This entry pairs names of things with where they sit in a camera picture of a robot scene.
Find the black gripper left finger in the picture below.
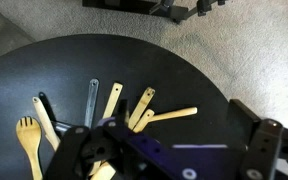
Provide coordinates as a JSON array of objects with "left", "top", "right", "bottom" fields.
[{"left": 43, "top": 126, "right": 116, "bottom": 180}]

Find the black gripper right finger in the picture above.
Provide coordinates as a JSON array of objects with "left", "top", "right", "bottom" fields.
[{"left": 227, "top": 99, "right": 283, "bottom": 180}]

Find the black spatula with clear handle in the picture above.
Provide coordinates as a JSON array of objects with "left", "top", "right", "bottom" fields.
[{"left": 85, "top": 79, "right": 99, "bottom": 128}]

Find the wooden spatula with hole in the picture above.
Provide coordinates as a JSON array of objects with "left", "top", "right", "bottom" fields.
[{"left": 103, "top": 83, "right": 123, "bottom": 118}]

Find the light wooden spoon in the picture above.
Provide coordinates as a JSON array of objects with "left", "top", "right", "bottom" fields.
[{"left": 32, "top": 97, "right": 60, "bottom": 151}]

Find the wooden slotted fork spoon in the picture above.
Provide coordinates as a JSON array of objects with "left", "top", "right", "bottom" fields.
[{"left": 16, "top": 116, "right": 43, "bottom": 180}]

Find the black tripod stand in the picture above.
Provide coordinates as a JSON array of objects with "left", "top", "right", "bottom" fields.
[{"left": 82, "top": 0, "right": 227, "bottom": 24}]

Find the black-handled utensil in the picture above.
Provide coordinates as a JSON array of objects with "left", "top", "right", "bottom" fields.
[{"left": 38, "top": 92, "right": 71, "bottom": 137}]

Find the round-handled wooden utensil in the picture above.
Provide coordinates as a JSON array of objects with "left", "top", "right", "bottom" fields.
[{"left": 149, "top": 107, "right": 198, "bottom": 122}]

